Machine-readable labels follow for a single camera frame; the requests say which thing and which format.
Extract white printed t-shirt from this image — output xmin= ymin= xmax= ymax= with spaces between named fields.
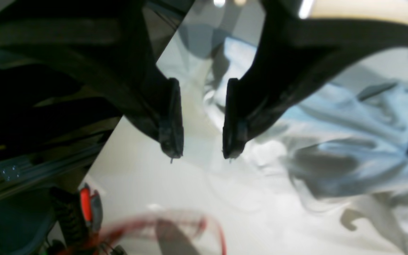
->
xmin=154 ymin=28 xmax=408 ymax=255

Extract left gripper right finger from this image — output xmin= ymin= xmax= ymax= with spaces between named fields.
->
xmin=222 ymin=0 xmax=408 ymax=159

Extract orange grey pliers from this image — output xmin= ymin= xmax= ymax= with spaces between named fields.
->
xmin=44 ymin=185 xmax=227 ymax=255

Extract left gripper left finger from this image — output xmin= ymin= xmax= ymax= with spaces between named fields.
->
xmin=0 ymin=0 xmax=184 ymax=159

